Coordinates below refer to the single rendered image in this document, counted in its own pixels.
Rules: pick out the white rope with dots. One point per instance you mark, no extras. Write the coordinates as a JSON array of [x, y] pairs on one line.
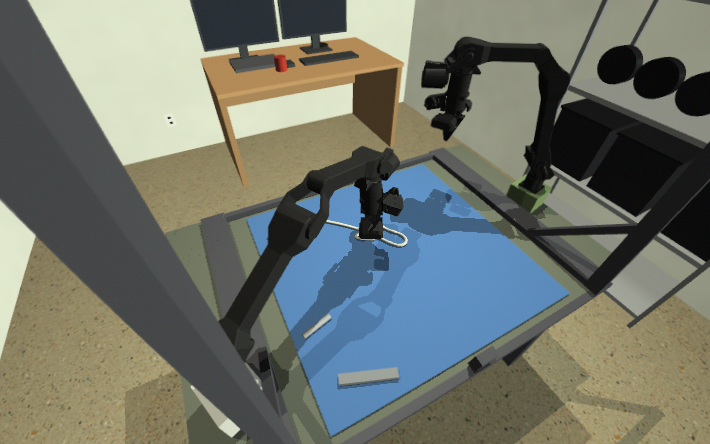
[[384, 240]]

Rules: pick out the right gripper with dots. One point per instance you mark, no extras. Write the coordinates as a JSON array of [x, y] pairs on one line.
[[453, 116]]

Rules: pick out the blue mat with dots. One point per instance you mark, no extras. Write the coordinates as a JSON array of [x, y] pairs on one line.
[[456, 286]]

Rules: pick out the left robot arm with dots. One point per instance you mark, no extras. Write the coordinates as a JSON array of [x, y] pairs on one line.
[[293, 228]]

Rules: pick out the silver metal pin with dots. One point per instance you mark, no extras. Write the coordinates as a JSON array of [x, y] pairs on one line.
[[316, 326]]

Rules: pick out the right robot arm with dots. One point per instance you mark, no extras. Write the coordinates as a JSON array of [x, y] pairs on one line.
[[538, 154]]

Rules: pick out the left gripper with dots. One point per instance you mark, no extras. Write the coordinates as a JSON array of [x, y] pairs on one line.
[[371, 226]]

